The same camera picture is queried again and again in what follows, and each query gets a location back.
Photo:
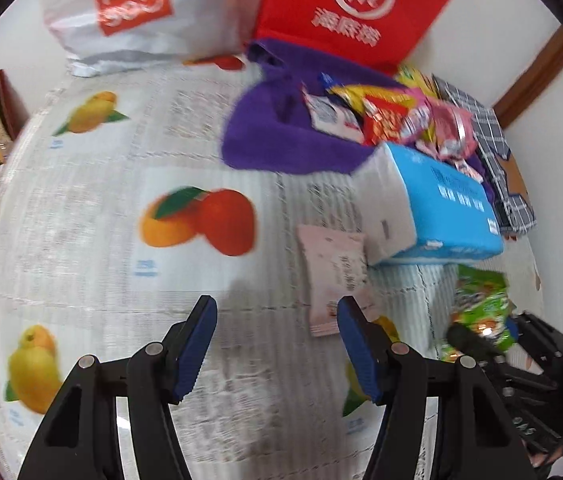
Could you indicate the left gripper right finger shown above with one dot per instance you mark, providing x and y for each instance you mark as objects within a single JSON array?
[{"x": 475, "y": 437}]

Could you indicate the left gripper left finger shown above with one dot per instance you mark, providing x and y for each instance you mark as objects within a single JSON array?
[{"x": 78, "y": 436}]

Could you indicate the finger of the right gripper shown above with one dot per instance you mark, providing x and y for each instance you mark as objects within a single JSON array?
[
  {"x": 509, "y": 381},
  {"x": 539, "y": 339}
]

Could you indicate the green chicken snack bag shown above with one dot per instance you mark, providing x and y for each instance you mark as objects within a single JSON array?
[{"x": 477, "y": 299}]

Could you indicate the pale pink packet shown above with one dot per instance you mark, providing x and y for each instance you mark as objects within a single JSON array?
[{"x": 336, "y": 267}]

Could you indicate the pink snack bag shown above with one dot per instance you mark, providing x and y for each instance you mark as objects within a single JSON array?
[{"x": 450, "y": 133}]

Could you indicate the red snack packet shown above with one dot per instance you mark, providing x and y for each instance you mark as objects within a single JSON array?
[{"x": 391, "y": 120}]

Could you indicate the small blue white packet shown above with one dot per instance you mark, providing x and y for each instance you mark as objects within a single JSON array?
[{"x": 333, "y": 113}]

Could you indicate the yellow triangular snack packet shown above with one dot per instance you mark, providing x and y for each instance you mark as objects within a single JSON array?
[{"x": 354, "y": 95}]

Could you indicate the Lotso lollipop snack packet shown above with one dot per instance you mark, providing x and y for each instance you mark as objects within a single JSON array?
[{"x": 464, "y": 168}]

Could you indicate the grey checked star cloth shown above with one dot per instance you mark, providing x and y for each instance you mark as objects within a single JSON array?
[{"x": 512, "y": 203}]

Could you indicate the blue tissue pack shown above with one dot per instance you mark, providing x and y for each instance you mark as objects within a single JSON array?
[{"x": 416, "y": 210}]

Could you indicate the yellow chips bag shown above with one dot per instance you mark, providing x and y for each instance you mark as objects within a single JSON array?
[{"x": 412, "y": 78}]

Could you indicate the purple towel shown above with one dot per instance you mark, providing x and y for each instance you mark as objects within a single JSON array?
[{"x": 270, "y": 128}]

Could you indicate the red Haidilao paper bag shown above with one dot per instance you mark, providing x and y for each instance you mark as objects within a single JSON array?
[{"x": 375, "y": 33}]

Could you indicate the white Miniso plastic bag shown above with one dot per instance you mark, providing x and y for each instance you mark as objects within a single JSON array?
[{"x": 109, "y": 36}]

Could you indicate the brown wooden door frame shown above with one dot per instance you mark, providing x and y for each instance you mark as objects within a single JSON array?
[{"x": 530, "y": 85}]

